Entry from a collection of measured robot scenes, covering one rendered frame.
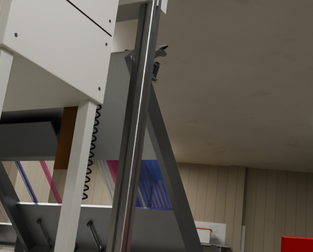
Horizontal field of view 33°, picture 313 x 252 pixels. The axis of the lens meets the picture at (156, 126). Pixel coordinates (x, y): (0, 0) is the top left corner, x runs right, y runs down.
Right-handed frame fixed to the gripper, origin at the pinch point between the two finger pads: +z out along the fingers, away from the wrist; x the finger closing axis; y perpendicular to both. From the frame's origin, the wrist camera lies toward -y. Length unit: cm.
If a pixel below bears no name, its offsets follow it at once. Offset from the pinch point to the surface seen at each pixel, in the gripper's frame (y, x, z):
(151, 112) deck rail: -36, 38, 45
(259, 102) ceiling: 413, -179, -272
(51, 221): -15, 70, -12
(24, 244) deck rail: -15, 81, -25
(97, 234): -7, 70, 5
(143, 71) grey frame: -47, 32, 51
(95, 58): -62, 36, 52
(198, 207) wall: 689, -77, -570
